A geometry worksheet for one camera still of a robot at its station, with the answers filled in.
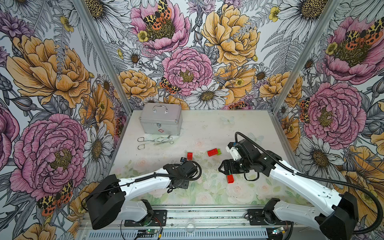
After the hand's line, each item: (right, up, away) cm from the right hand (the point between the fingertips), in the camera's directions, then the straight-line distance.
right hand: (226, 172), depth 75 cm
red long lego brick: (-5, +6, +22) cm, 23 cm away
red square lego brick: (-19, +4, +19) cm, 27 cm away
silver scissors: (-33, +13, +30) cm, 47 cm away
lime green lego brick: (0, +7, +22) cm, 23 cm away
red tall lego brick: (+4, -7, +10) cm, 13 cm away
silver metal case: (-37, +28, +23) cm, 52 cm away
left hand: (-24, -9, +7) cm, 27 cm away
